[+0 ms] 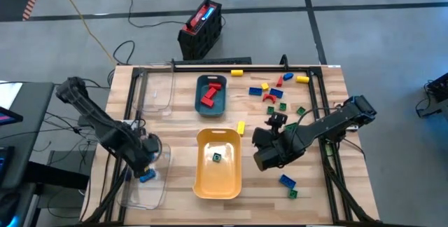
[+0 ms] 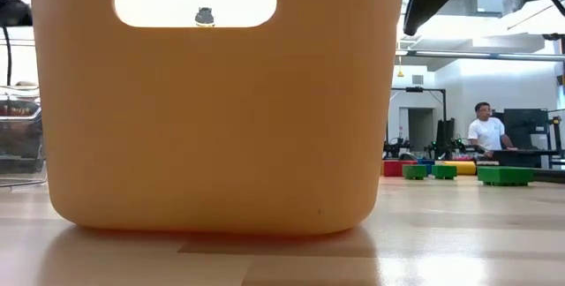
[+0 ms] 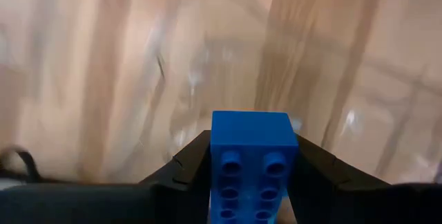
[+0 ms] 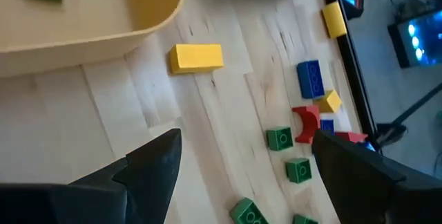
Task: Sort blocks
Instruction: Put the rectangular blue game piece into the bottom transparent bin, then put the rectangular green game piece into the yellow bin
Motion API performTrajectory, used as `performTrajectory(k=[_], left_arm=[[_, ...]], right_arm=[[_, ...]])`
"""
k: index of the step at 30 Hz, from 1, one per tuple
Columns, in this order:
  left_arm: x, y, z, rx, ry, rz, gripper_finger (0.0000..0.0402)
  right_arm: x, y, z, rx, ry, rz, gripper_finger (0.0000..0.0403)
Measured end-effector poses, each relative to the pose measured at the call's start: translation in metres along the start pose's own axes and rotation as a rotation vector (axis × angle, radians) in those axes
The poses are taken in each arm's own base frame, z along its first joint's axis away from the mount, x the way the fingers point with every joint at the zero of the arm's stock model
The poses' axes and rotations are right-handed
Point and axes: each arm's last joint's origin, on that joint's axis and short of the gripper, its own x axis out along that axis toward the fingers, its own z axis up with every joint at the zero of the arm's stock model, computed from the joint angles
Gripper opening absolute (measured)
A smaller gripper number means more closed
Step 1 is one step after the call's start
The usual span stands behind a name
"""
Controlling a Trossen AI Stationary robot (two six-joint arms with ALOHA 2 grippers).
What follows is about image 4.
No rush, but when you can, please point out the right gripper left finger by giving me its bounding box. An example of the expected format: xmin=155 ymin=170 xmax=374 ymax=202
xmin=70 ymin=129 xmax=183 ymax=224

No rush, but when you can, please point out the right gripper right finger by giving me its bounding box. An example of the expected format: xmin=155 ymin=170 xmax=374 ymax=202
xmin=312 ymin=130 xmax=442 ymax=224

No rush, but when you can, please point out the small green block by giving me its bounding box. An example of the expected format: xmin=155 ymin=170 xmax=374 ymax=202
xmin=265 ymin=126 xmax=294 ymax=152
xmin=292 ymin=214 xmax=319 ymax=224
xmin=285 ymin=157 xmax=313 ymax=185

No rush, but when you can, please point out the red arch block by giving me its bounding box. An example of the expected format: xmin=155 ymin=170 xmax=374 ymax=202
xmin=291 ymin=104 xmax=322 ymax=144

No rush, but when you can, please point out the long green brick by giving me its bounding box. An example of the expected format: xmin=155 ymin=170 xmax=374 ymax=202
xmin=229 ymin=196 xmax=270 ymax=224

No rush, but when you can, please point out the blue brick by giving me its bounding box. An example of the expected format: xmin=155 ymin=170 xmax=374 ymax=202
xmin=296 ymin=59 xmax=326 ymax=100
xmin=320 ymin=119 xmax=335 ymax=135

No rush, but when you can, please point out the red wedge block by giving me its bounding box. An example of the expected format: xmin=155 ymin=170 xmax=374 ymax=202
xmin=334 ymin=131 xmax=369 ymax=144

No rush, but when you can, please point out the small yellow cube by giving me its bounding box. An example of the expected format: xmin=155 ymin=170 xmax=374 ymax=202
xmin=312 ymin=88 xmax=343 ymax=114

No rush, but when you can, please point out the yellow brick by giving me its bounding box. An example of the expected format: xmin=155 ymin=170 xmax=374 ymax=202
xmin=168 ymin=43 xmax=225 ymax=75

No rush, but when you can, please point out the dark display screen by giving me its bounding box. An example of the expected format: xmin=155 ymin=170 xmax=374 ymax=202
xmin=387 ymin=9 xmax=442 ymax=69

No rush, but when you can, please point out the yellow cylinder block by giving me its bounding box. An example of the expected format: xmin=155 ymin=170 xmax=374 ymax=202
xmin=321 ymin=1 xmax=348 ymax=39

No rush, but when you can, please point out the orange plastic bin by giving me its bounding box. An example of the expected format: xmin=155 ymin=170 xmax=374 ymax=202
xmin=0 ymin=0 xmax=187 ymax=78

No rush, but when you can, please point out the black clamp bracket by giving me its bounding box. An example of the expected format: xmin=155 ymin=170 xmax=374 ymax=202
xmin=375 ymin=122 xmax=408 ymax=146

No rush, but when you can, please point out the black table frame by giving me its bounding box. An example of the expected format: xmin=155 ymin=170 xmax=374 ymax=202
xmin=319 ymin=0 xmax=381 ymax=142

